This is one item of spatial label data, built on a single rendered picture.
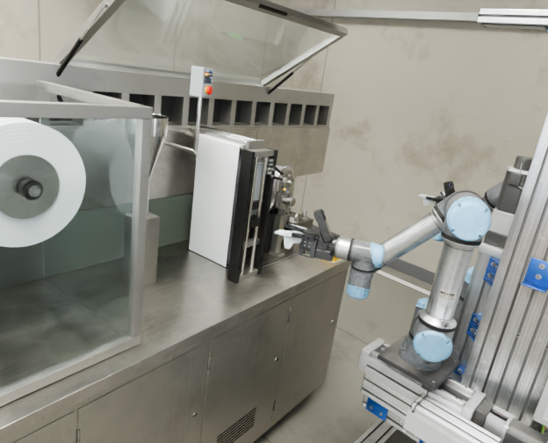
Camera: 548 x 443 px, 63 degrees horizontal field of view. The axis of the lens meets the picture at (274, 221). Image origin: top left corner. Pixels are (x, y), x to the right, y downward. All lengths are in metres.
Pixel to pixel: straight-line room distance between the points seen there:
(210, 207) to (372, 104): 3.09
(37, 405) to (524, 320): 1.48
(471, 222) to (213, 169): 1.05
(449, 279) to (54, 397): 1.13
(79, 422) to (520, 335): 1.40
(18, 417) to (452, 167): 3.89
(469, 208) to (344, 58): 3.79
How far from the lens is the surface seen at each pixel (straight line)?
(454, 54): 4.48
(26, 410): 1.28
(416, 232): 1.55
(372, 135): 4.77
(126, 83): 1.84
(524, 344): 1.77
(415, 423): 1.68
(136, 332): 1.42
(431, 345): 1.53
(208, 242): 2.01
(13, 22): 3.93
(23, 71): 1.66
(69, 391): 1.31
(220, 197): 1.91
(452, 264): 1.44
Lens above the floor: 1.72
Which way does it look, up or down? 18 degrees down
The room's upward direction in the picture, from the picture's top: 8 degrees clockwise
